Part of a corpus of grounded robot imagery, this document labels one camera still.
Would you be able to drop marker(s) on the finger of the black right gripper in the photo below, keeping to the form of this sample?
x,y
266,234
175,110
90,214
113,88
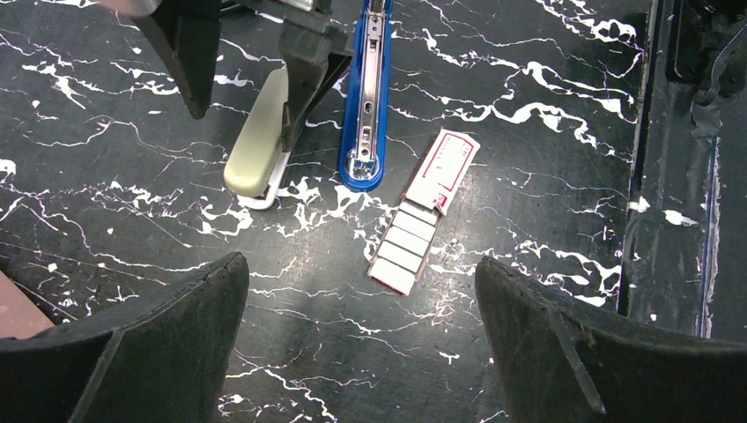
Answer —
x,y
185,35
316,52

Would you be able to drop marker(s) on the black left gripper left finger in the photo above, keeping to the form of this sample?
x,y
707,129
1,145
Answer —
x,y
161,357

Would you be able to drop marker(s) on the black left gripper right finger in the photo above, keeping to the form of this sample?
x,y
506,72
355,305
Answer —
x,y
563,360

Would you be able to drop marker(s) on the blue stapler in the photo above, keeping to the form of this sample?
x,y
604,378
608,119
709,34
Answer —
x,y
361,160

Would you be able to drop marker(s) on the beige small stapler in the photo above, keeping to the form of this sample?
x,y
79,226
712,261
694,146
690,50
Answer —
x,y
257,162

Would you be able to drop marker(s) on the red white staple box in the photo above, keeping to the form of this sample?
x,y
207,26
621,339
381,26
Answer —
x,y
399,260

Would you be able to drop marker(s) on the pink plastic storage box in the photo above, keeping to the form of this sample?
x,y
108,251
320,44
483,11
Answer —
x,y
20,317

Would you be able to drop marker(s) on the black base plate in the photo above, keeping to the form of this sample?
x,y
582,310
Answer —
x,y
684,254

